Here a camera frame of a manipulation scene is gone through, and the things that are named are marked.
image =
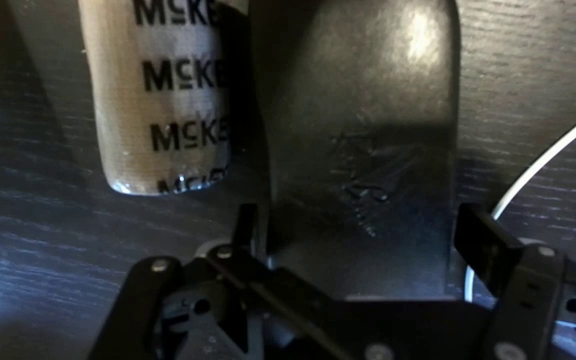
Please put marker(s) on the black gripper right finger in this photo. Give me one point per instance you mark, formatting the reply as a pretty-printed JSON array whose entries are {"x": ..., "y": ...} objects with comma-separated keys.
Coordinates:
[{"x": 528, "y": 292}]

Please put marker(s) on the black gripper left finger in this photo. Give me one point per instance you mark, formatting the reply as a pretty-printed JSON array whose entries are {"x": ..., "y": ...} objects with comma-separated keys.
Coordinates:
[{"x": 148, "y": 300}]

